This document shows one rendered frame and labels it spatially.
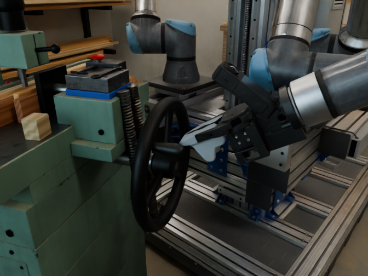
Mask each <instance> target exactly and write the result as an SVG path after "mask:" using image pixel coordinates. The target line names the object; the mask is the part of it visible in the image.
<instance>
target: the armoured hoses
mask: <svg viewBox="0 0 368 276"><path fill-rule="evenodd" d="M116 93H117V97H119V99H120V104H121V105H120V106H121V110H122V118H123V124H124V125H123V127H124V132H125V138H126V139H125V140H126V146H127V151H128V157H129V162H130V169H131V171H132V166H133V159H134V154H135V149H136V145H137V141H138V138H139V135H140V132H141V129H142V127H143V124H144V121H143V114H142V108H141V102H140V96H139V95H140V94H139V88H138V84H130V85H127V86H126V89H121V90H118V91H117V92H116ZM152 181H153V175H152V172H151V170H149V169H148V172H147V188H146V191H148V189H149V187H150V185H151V183H152ZM163 207H164V203H162V202H159V203H157V198H156V193H155V194H154V196H153V199H152V201H151V203H150V205H149V207H148V210H149V214H150V216H151V218H153V219H154V218H155V217H157V216H158V215H159V214H160V212H161V211H162V209H163Z"/></svg>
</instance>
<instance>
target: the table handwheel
mask: <svg viewBox="0 0 368 276"><path fill-rule="evenodd" d="M174 113H175V115H176V118H177V122H178V125H179V137H180V141H181V139H182V138H183V136H184V135H185V134H186V133H188V132H189V131H191V130H190V123H189V117H188V113H187V110H186V108H185V106H184V104H183V103H182V101H181V100H179V99H178V98H176V97H173V96H169V97H165V98H163V99H161V100H160V101H159V102H157V103H156V105H155V106H154V107H153V108H152V109H151V111H150V113H149V114H148V116H147V118H146V120H145V122H144V124H143V127H142V129H141V132H140V135H139V138H138V141H137V145H136V149H135V154H134V159H133V166H132V171H131V204H132V208H133V212H134V216H135V219H136V221H137V223H138V224H139V226H140V227H141V228H142V229H143V230H144V231H146V232H150V233H153V232H157V231H159V230H161V229H162V228H164V227H165V226H166V224H167V223H168V222H169V221H170V219H171V218H172V216H173V214H174V212H175V210H176V208H177V206H178V203H179V201H180V198H181V194H182V191H183V188H184V185H185V180H186V176H187V170H188V164H189V155H190V147H191V146H190V145H188V146H183V147H184V148H185V152H184V155H183V156H181V157H179V158H178V157H171V156H166V155H163V154H160V153H157V152H154V153H151V150H152V146H153V142H154V139H155V136H156V133H157V131H158V128H159V126H160V124H161V122H162V120H163V118H164V117H165V129H164V140H163V142H167V143H171V133H172V125H173V114H174ZM112 163H115V164H121V165H127V166H130V162H129V157H128V151H127V150H126V151H125V152H124V153H122V154H121V155H120V156H119V157H118V158H117V159H116V160H115V161H114V162H112ZM148 169H149V170H151V172H152V174H153V175H154V179H153V181H152V183H151V185H150V187H149V189H148V191H146V188H147V172H148ZM163 178H166V179H173V178H175V179H174V183H173V186H172V189H171V192H170V195H169V197H168V200H167V202H166V204H165V206H164V207H163V209H162V211H161V212H160V214H159V215H158V216H157V217H155V218H151V216H150V213H149V211H148V207H149V205H150V203H151V201H152V199H153V196H154V194H155V192H156V190H157V188H158V187H159V185H160V183H161V181H162V179H163Z"/></svg>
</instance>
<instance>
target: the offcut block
mask: <svg viewBox="0 0 368 276"><path fill-rule="evenodd" d="M21 123H22V128H23V131H24V136H25V139H26V140H38V141H40V140H42V139H43V138H45V137H46V136H48V135H49V134H51V127H50V121H49V116H48V114H47V113H32V114H30V115H28V116H27V117H25V118H23V119H21Z"/></svg>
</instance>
